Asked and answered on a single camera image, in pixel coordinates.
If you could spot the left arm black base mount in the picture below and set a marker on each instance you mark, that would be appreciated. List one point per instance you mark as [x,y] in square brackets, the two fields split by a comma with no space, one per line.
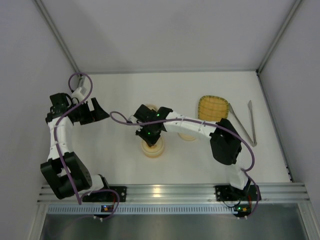
[112,194]

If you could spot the orange lunch box bowl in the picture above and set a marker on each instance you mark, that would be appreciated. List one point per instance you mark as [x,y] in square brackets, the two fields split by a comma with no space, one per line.
[155,151]

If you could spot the cream lid with pink knob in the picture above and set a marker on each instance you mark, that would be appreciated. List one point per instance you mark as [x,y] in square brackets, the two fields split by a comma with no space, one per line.
[186,137]

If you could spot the pink lunch box bowl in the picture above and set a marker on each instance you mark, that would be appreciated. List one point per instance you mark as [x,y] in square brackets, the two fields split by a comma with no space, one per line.
[152,107]

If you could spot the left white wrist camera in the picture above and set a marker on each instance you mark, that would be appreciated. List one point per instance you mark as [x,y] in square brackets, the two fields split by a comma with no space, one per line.
[80,93]

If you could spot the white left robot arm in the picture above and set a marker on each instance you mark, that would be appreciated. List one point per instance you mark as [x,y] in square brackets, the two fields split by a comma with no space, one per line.
[63,170]

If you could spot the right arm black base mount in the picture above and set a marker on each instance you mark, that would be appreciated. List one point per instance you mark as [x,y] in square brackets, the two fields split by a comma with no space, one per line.
[228,193]

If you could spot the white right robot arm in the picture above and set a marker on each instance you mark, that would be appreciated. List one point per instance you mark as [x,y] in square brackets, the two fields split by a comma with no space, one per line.
[221,136]

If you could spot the aluminium frame post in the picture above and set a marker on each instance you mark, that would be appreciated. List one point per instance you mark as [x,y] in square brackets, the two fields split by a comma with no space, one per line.
[279,34]
[43,11]

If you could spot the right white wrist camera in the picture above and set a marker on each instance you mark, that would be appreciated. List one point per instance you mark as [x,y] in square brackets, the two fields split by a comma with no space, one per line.
[132,119]

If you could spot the right aluminium frame post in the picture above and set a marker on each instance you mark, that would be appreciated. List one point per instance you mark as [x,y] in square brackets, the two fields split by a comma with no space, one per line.
[279,34]

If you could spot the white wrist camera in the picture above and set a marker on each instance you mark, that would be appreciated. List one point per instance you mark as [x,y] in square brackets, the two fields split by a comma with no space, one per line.
[132,119]
[80,93]

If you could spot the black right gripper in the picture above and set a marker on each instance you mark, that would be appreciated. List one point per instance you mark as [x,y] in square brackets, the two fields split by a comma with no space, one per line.
[150,135]

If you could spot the left aluminium frame post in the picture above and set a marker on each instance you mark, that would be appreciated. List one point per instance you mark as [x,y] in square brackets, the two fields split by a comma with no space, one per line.
[43,11]

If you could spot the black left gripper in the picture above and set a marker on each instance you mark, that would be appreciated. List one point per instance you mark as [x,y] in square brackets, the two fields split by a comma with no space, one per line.
[91,110]

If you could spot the slotted grey cable duct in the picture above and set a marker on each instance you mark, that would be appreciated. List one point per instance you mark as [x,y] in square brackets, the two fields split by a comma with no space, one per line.
[140,209]

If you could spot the woven bamboo tray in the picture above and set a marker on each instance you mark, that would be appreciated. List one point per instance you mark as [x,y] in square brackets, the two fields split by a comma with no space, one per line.
[212,108]

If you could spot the aluminium front rail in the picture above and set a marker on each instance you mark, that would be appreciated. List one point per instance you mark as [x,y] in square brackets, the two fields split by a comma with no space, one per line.
[271,193]

